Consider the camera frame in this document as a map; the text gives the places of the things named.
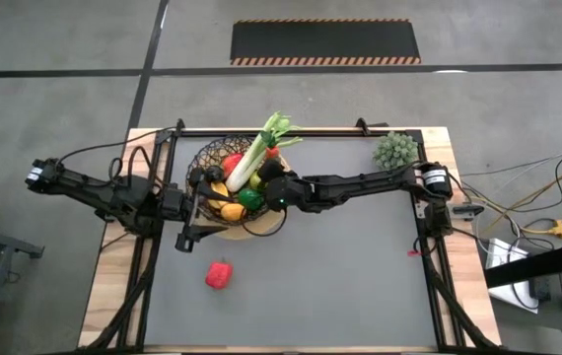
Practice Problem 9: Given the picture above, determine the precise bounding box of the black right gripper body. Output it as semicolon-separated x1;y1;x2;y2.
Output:
265;175;315;214

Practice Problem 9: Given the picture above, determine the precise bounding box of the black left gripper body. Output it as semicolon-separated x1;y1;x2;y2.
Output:
162;182;199;253

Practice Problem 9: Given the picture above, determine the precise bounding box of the orange papaya half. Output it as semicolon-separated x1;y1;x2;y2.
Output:
207;180;231;211

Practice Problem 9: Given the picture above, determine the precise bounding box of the red and yellow mango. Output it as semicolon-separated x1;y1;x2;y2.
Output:
221;152;246;179

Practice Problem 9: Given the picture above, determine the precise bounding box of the bright green lime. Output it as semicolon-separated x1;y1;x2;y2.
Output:
238;188;266;212

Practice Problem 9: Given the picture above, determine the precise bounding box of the leek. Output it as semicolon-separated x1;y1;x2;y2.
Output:
225;111;305;193

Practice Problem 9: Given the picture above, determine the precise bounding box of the round wooden board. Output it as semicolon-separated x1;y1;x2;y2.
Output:
196;157;298;242

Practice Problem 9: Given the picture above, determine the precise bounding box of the red bell pepper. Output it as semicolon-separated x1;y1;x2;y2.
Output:
204;259;235;291

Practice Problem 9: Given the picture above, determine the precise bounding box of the green broccoli cluster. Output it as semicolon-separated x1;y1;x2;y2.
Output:
372;130;419;172

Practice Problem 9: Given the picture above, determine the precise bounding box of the black hazard-striped floor mat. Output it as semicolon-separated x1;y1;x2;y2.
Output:
230;18;422;67

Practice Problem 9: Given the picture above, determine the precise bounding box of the black wire basket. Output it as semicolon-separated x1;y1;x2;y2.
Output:
185;135;292;228

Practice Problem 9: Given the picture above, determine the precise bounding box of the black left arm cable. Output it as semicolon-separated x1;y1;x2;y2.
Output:
56;126;178;169

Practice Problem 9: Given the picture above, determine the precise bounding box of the yellow power cable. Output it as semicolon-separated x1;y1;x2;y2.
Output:
477;170;562;237

